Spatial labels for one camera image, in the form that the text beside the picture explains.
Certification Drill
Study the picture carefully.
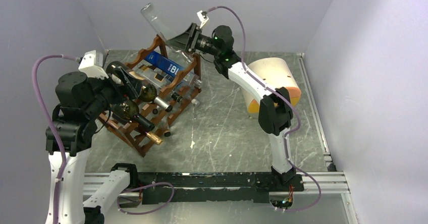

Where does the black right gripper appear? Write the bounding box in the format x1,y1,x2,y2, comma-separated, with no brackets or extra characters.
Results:
166,23,221,58

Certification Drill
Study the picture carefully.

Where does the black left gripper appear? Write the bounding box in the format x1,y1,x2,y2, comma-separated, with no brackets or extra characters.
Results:
85,65,144,117

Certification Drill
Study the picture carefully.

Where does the green wine bottle silver neck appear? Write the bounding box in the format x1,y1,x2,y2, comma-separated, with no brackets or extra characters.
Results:
105,61,173,112

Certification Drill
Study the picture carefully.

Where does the tall clear glass bottle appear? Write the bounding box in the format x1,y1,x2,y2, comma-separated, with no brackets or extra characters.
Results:
140,3,192,67

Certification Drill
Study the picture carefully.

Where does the dark wine bottle black neck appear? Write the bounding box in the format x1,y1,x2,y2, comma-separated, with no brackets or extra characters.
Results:
108,99,155,132

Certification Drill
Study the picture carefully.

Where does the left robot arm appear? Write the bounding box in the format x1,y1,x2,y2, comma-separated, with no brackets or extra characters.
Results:
45,72,140,223

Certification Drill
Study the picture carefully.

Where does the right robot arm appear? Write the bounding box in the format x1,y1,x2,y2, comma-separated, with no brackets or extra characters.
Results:
166,23,296,191

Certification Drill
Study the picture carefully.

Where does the clear bottle black cap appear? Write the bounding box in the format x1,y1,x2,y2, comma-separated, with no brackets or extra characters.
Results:
135,65,171,92

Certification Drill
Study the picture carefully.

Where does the blue glass bottle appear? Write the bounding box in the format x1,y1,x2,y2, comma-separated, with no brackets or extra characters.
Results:
144,51,185,77

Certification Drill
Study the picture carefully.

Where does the brown wooden wine rack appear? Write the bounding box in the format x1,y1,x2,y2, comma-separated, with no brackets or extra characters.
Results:
98,36,201,157

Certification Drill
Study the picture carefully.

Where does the clear bottle silver cap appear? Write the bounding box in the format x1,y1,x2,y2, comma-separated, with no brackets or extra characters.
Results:
171,79,202,108

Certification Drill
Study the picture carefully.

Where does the amber bottle gold foil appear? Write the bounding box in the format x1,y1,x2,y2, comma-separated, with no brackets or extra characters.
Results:
143,131,163,145

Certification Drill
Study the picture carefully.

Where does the white cylindrical drawer box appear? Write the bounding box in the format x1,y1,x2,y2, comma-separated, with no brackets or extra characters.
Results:
241,57,302,118

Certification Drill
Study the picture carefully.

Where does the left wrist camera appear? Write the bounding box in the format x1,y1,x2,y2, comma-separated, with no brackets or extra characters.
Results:
78,50,108,79

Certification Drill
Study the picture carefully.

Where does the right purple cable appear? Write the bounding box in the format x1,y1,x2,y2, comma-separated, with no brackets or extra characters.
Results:
204,6,323,213

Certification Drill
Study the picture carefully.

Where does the purple cable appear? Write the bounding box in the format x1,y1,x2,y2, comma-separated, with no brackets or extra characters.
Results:
31,54,175,224
204,6,323,213

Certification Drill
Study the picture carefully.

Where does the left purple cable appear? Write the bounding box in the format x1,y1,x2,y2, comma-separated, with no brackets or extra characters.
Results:
31,54,175,224

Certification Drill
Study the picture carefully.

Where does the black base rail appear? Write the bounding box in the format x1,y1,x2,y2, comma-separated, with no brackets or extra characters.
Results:
124,172,304,204

